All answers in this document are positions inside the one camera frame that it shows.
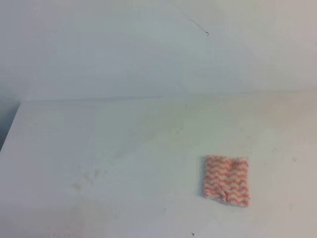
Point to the pink white striped rag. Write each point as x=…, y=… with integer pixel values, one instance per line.
x=226, y=180

